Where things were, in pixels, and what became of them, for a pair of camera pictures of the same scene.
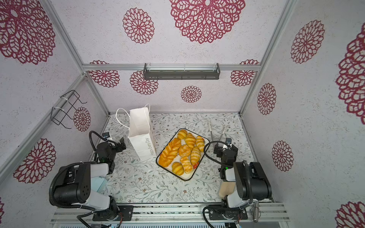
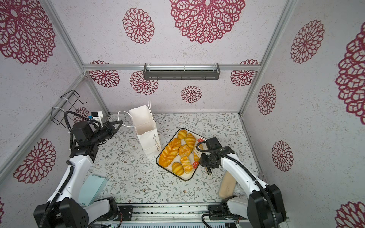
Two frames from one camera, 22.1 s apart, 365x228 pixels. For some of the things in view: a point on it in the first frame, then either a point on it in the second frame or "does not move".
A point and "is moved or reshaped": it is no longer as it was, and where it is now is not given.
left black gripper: x=123 y=145 -> x=108 y=126
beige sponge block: x=226 y=188 does not move
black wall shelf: x=181 y=71 does not move
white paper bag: x=139 y=135 is moved or reshaped
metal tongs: x=216 y=144 -> x=209 y=170
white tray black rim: x=183 y=154 does not move
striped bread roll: x=195 y=155 is moved or reshaped
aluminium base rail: x=260 y=212 does not move
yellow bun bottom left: x=177 y=168 does not move
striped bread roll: x=190 y=140 does not move
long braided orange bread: x=169 y=152 does not move
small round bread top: x=182 y=134 does not move
